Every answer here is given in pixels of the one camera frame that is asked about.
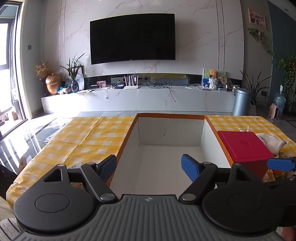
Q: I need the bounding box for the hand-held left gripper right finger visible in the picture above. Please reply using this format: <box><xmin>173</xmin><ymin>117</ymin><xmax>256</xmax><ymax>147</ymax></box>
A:
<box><xmin>179</xmin><ymin>154</ymin><xmax>264</xmax><ymax>205</ymax></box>

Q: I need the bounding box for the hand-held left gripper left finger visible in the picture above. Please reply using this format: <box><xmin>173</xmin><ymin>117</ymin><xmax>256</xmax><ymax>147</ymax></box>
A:
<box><xmin>43</xmin><ymin>154</ymin><xmax>119</xmax><ymax>204</ymax></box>

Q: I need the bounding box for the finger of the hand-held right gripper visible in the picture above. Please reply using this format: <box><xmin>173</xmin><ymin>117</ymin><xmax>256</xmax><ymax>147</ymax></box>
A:
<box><xmin>267</xmin><ymin>157</ymin><xmax>296</xmax><ymax>172</ymax></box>

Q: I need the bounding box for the orange-rimmed white cardboard box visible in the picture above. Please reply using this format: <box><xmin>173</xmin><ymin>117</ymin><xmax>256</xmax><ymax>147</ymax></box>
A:
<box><xmin>106</xmin><ymin>113</ymin><xmax>232</xmax><ymax>200</ymax></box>

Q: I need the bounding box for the beige cloth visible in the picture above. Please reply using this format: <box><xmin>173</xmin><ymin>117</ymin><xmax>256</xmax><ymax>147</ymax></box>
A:
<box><xmin>255</xmin><ymin>133</ymin><xmax>290</xmax><ymax>156</ymax></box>

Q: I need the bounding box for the red box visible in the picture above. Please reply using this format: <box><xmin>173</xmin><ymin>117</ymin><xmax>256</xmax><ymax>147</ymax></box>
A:
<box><xmin>217</xmin><ymin>131</ymin><xmax>275</xmax><ymax>182</ymax></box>

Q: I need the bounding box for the yellow checked tablecloth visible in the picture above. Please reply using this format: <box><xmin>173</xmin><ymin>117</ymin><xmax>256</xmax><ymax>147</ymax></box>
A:
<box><xmin>6</xmin><ymin>115</ymin><xmax>296</xmax><ymax>209</ymax></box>

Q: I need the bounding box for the small pink heater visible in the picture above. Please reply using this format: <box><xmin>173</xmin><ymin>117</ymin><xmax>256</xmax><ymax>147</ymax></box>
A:
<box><xmin>269</xmin><ymin>103</ymin><xmax>280</xmax><ymax>119</ymax></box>

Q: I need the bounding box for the blue water bottle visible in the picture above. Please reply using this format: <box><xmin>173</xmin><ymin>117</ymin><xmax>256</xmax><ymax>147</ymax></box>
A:
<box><xmin>273</xmin><ymin>91</ymin><xmax>286</xmax><ymax>114</ymax></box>

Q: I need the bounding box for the grey metal trash can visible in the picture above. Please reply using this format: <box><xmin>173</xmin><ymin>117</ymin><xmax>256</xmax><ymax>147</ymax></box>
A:
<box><xmin>232</xmin><ymin>87</ymin><xmax>252</xmax><ymax>116</ymax></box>

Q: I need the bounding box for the white marble television cabinet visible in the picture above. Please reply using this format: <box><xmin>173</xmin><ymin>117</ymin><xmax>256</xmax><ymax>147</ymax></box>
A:
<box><xmin>41</xmin><ymin>85</ymin><xmax>237</xmax><ymax>114</ymax></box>

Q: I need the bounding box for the long-leaf potted plant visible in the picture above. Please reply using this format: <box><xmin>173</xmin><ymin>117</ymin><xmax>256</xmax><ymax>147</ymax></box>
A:
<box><xmin>240</xmin><ymin>70</ymin><xmax>271</xmax><ymax>115</ymax></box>

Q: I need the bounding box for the white router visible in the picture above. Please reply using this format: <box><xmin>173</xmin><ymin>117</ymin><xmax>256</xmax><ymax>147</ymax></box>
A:
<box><xmin>123</xmin><ymin>74</ymin><xmax>139</xmax><ymax>90</ymax></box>

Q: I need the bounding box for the blue snack bag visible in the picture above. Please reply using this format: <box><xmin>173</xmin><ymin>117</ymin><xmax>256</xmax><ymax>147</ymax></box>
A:
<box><xmin>57</xmin><ymin>84</ymin><xmax>73</xmax><ymax>94</ymax></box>

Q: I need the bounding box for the leafy green potted plant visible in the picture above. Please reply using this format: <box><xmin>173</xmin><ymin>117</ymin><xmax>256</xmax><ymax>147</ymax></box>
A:
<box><xmin>277</xmin><ymin>55</ymin><xmax>296</xmax><ymax>105</ymax></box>

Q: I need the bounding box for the green blue picture board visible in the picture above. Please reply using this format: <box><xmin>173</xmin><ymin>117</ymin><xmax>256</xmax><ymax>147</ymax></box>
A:
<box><xmin>202</xmin><ymin>68</ymin><xmax>227</xmax><ymax>90</ymax></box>

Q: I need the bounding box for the brown teddy bear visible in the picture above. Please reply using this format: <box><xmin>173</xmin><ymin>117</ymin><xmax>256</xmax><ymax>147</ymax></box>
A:
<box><xmin>208</xmin><ymin>69</ymin><xmax>220</xmax><ymax>90</ymax></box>

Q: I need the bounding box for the green plant in glass vase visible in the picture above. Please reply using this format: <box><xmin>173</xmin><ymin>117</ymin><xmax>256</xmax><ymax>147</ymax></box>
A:
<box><xmin>60</xmin><ymin>52</ymin><xmax>86</xmax><ymax>93</ymax></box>

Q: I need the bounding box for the gold acorn jar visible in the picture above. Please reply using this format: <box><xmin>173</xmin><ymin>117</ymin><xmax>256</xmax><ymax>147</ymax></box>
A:
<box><xmin>45</xmin><ymin>73</ymin><xmax>62</xmax><ymax>95</ymax></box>

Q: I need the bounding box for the dried flower bunch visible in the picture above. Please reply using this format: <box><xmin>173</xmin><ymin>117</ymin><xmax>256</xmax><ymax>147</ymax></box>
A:
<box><xmin>35</xmin><ymin>62</ymin><xmax>49</xmax><ymax>80</ymax></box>

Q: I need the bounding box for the hanging vine plant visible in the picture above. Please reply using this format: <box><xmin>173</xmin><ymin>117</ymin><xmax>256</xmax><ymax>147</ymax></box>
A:
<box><xmin>248</xmin><ymin>28</ymin><xmax>276</xmax><ymax>61</ymax></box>

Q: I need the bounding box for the glass balcony door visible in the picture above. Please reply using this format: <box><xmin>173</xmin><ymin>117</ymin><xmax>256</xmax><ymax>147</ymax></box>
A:
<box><xmin>0</xmin><ymin>0</ymin><xmax>28</xmax><ymax>138</ymax></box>

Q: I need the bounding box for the black cable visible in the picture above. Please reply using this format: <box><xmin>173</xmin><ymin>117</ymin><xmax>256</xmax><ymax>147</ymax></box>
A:
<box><xmin>146</xmin><ymin>79</ymin><xmax>176</xmax><ymax>103</ymax></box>

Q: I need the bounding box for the white charger cable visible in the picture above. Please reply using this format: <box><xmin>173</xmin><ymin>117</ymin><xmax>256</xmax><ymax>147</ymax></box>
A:
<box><xmin>102</xmin><ymin>85</ymin><xmax>116</xmax><ymax>99</ymax></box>

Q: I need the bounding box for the black picture frame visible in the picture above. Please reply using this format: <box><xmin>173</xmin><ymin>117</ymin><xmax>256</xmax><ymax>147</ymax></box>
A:
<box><xmin>73</xmin><ymin>65</ymin><xmax>85</xmax><ymax>91</ymax></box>

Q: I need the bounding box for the black wall television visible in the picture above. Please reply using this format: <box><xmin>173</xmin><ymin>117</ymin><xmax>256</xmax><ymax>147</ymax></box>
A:
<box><xmin>90</xmin><ymin>13</ymin><xmax>176</xmax><ymax>65</ymax></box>

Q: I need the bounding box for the framed wall picture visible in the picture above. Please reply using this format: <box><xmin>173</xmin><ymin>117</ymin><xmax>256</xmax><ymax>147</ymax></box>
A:
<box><xmin>248</xmin><ymin>8</ymin><xmax>267</xmax><ymax>30</ymax></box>

